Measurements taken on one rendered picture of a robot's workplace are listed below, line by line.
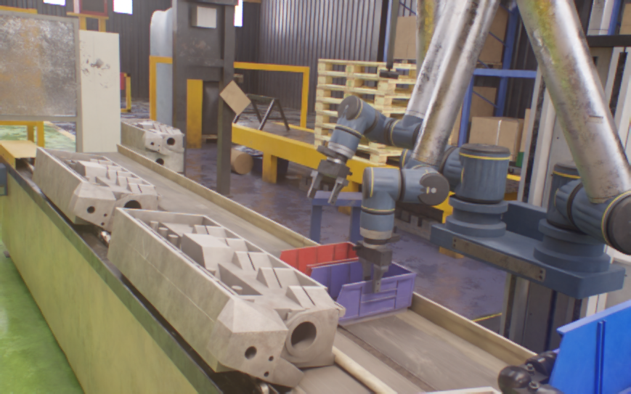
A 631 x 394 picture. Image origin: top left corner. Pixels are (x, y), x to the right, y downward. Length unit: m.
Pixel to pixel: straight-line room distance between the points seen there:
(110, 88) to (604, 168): 4.84
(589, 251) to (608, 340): 1.53
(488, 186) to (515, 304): 0.61
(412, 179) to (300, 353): 0.64
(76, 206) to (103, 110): 3.34
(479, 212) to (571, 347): 1.82
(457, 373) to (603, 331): 1.09
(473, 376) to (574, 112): 0.82
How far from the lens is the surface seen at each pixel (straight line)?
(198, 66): 6.97
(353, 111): 2.26
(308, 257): 2.35
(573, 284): 2.29
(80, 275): 2.92
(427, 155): 2.09
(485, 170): 2.54
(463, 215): 2.59
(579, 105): 1.98
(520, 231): 2.71
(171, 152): 5.97
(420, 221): 6.09
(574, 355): 0.78
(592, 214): 2.10
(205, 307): 1.68
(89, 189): 2.87
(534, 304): 2.93
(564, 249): 2.34
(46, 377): 3.42
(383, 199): 1.92
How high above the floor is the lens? 1.59
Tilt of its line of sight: 13 degrees down
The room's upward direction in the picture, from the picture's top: 4 degrees clockwise
